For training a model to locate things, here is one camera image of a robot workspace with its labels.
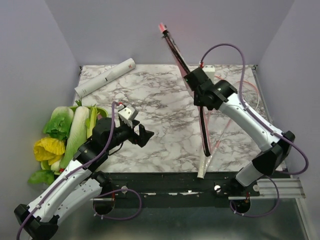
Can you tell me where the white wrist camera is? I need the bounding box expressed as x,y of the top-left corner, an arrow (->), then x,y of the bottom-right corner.
117,104 -> 139,128
202,65 -> 216,82

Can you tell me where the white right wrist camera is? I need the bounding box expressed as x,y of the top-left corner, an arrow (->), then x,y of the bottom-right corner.
202,65 -> 216,82

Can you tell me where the green leaf at front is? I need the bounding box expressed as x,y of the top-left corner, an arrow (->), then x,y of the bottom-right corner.
27,169 -> 55,185

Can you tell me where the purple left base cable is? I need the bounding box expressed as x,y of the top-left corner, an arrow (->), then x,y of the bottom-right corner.
92,188 -> 143,222

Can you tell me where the pink racket bag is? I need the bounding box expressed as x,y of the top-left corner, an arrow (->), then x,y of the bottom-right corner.
158,23 -> 221,179

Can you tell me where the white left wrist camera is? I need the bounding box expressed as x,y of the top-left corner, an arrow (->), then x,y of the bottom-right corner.
117,104 -> 139,128

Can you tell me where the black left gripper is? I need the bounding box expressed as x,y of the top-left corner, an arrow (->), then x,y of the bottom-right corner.
104,119 -> 155,152

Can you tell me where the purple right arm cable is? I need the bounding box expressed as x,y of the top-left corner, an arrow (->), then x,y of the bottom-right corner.
199,43 -> 310,176

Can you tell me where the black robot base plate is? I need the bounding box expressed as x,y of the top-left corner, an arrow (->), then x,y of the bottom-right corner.
98,172 -> 260,209

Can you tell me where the white shuttlecock tube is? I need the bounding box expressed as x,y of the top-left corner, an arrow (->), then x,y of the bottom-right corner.
74,58 -> 136,98

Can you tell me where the green lettuce head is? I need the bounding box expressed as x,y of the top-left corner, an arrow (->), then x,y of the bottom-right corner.
43,106 -> 74,140

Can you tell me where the yellow lettuce head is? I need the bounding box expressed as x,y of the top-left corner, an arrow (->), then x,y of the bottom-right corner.
33,137 -> 66,162

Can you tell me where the white napa cabbage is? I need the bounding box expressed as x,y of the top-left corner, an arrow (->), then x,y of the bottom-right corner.
59,106 -> 90,169

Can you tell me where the celery stalk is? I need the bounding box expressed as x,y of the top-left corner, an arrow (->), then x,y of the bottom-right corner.
85,105 -> 98,138

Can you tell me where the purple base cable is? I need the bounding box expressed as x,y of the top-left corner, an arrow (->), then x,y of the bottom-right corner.
92,188 -> 143,222
229,174 -> 281,218

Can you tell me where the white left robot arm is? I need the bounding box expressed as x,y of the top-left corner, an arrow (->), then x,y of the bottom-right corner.
14,117 -> 154,240

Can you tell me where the pink badminton racket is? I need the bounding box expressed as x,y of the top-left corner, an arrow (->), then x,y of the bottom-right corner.
213,81 -> 261,150

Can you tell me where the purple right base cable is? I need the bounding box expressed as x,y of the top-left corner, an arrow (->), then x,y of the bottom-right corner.
229,174 -> 281,218

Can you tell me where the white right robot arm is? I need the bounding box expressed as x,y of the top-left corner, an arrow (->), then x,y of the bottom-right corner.
184,67 -> 295,196

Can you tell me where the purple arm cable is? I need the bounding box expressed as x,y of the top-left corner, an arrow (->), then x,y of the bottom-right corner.
199,43 -> 310,176
16,101 -> 125,240

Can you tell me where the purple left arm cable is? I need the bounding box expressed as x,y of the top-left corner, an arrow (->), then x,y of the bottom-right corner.
16,101 -> 125,240

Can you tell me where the green vegetable basket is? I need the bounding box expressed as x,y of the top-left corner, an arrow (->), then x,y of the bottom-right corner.
41,106 -> 108,172

